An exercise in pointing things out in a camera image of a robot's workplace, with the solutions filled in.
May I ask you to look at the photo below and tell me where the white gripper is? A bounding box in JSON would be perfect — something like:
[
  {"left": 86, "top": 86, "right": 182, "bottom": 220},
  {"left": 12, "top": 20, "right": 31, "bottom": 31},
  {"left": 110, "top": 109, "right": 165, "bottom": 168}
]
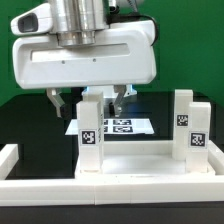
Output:
[{"left": 12, "top": 20, "right": 156, "bottom": 118}]

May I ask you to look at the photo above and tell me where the white desk top tray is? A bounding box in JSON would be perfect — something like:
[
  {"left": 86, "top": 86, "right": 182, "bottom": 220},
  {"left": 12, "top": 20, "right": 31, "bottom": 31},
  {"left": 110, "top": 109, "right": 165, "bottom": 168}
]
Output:
[{"left": 75, "top": 140, "right": 216, "bottom": 179}]

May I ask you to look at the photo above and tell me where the white left fence bar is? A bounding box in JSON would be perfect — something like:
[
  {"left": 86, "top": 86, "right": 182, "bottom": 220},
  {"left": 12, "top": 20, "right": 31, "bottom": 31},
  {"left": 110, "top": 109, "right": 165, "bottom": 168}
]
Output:
[{"left": 0, "top": 144, "right": 19, "bottom": 180}]

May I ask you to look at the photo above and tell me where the white fence bar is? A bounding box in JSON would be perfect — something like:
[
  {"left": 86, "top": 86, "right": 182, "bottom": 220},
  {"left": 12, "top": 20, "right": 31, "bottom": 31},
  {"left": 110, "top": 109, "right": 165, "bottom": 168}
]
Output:
[
  {"left": 0, "top": 176, "right": 224, "bottom": 206},
  {"left": 208, "top": 143, "right": 224, "bottom": 176},
  {"left": 0, "top": 144, "right": 19, "bottom": 180}
]

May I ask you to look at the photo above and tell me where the white right fence bar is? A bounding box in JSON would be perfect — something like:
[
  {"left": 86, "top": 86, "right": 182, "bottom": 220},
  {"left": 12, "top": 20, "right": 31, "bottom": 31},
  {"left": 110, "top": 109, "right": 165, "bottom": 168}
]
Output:
[{"left": 208, "top": 143, "right": 224, "bottom": 176}]

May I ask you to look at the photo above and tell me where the white front fence bar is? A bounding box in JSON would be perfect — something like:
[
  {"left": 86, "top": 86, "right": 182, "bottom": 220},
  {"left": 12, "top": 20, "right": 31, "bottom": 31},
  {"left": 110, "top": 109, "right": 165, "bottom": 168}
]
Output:
[{"left": 0, "top": 176, "right": 224, "bottom": 206}]

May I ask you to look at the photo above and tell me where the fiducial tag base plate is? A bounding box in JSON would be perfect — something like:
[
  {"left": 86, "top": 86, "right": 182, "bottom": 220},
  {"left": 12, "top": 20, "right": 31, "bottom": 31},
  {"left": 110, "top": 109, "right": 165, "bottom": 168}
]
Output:
[{"left": 65, "top": 118, "right": 156, "bottom": 136}]

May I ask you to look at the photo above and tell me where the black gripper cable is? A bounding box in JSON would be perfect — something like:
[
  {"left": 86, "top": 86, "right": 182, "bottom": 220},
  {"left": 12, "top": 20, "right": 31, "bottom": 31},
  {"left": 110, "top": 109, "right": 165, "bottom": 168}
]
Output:
[{"left": 106, "top": 13, "right": 160, "bottom": 48}]

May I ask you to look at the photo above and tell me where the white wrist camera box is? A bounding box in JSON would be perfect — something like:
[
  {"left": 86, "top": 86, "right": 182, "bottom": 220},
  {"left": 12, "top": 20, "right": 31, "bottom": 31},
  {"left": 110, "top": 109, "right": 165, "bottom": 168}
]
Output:
[{"left": 10, "top": 3, "right": 53, "bottom": 36}]

